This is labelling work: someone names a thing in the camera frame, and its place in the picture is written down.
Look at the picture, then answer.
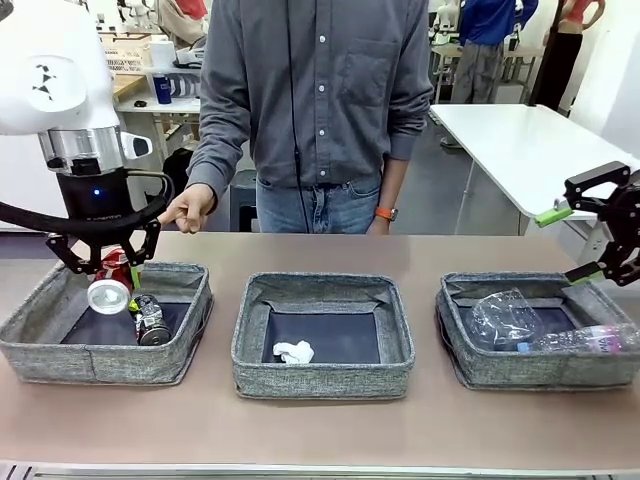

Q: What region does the crushed clear plastic cup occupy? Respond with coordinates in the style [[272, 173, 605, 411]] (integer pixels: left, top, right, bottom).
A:
[[471, 287, 545, 351]]

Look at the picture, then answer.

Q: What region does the grey plastic stool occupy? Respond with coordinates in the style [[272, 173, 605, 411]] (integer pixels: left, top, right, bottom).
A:
[[229, 169, 259, 232]]

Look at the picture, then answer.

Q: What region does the person's right hand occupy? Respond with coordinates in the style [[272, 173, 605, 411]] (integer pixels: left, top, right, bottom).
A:
[[158, 182, 219, 235]]

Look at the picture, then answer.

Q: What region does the small white humanoid robot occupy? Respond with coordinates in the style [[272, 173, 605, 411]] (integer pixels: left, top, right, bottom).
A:
[[432, 0, 461, 44]]

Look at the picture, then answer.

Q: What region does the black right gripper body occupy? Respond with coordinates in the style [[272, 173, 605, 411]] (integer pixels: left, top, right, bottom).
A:
[[599, 172, 640, 259]]

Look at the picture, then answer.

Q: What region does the white table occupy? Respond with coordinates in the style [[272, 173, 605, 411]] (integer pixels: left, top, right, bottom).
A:
[[429, 103, 640, 236]]

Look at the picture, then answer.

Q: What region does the white paper roll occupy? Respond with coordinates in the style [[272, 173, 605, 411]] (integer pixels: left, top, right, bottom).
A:
[[151, 40, 176, 69]]

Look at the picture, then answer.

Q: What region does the thin black chest cable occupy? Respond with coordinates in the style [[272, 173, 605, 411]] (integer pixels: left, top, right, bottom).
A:
[[285, 0, 307, 235]]

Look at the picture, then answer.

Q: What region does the crushed red can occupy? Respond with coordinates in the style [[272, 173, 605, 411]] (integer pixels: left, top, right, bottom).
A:
[[87, 248, 136, 315]]

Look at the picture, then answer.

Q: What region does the wooden frame tray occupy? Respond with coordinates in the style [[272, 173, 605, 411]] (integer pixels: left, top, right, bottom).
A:
[[99, 32, 153, 46]]

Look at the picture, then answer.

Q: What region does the person in blue jacket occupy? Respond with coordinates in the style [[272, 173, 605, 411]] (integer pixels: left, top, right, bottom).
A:
[[452, 0, 539, 105]]

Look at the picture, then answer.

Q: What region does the clear bottle pink label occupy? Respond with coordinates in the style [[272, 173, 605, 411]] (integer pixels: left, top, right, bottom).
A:
[[516, 323, 640, 355]]

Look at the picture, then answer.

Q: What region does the grey fabric basket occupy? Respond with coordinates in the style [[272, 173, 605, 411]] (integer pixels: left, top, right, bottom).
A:
[[0, 258, 215, 386], [231, 271, 416, 400], [434, 271, 640, 392]]

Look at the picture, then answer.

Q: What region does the person's right forearm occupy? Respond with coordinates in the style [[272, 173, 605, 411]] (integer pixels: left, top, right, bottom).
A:
[[187, 94, 251, 201]]

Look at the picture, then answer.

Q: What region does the person's left forearm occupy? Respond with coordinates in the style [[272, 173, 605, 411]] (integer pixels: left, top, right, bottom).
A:
[[373, 157, 402, 209]]

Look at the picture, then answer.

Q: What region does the person in grey shirt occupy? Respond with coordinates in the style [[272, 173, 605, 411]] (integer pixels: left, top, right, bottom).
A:
[[187, 0, 435, 235]]

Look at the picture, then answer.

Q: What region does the white plastic crate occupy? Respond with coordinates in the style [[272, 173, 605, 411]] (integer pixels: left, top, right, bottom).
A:
[[102, 42, 153, 75]]

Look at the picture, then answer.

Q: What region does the dark blue bottle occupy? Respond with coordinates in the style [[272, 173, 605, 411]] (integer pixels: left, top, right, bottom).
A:
[[152, 73, 174, 106]]

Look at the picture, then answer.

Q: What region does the white desk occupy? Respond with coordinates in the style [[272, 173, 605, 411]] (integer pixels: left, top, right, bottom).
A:
[[117, 97, 202, 151]]

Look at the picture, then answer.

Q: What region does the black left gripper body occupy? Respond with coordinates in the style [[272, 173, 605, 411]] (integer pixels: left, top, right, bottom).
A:
[[55, 167, 151, 251]]

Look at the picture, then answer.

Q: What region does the crushed silver black can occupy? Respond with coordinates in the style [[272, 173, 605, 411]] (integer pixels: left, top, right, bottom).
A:
[[128, 294, 172, 347]]

